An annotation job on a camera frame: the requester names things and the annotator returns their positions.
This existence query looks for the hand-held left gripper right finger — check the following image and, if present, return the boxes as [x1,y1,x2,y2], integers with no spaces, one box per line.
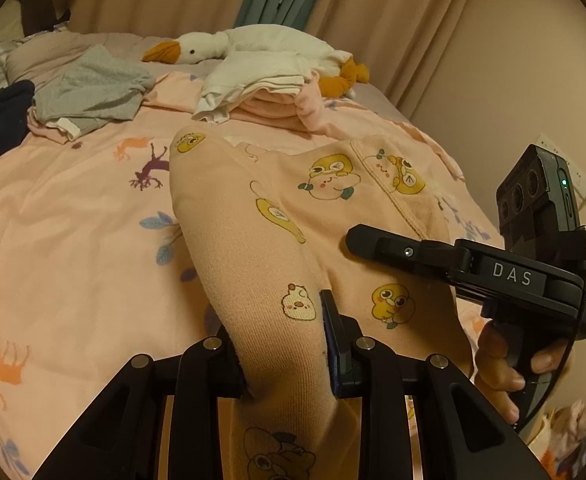
[319,288,554,480]

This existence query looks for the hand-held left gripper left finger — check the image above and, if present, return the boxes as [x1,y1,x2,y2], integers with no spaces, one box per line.
[32,324,247,480]

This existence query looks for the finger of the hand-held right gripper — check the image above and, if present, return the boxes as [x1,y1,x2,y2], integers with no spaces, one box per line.
[346,224,461,275]

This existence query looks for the pink cartoon print garment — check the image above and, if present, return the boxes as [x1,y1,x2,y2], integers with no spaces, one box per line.
[169,127,480,480]

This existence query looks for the pile of pale clothes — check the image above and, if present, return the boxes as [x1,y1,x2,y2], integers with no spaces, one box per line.
[525,396,586,477]

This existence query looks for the folded pink clothes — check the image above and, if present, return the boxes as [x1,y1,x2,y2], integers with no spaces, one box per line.
[232,72,355,134]

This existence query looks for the person's right hand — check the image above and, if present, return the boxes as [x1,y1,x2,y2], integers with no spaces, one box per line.
[473,319,572,424]

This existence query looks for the pink animal print blanket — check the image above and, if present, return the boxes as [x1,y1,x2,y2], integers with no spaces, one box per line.
[0,70,504,480]

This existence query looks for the white garment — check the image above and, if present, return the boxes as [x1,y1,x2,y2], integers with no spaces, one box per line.
[192,55,320,125]

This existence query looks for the beige curtain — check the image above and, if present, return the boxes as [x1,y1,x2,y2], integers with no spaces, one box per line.
[68,0,478,117]

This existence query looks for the white goose plush toy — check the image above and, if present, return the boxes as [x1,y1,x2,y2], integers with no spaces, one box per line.
[142,25,370,99]

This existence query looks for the light pink garment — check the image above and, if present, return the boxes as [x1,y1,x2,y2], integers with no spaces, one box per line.
[26,104,76,147]

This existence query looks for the grey garment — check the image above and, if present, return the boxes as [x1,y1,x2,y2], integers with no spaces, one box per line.
[33,44,155,141]

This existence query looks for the dark brown cloth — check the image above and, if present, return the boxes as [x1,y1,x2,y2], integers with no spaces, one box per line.
[12,0,72,37]

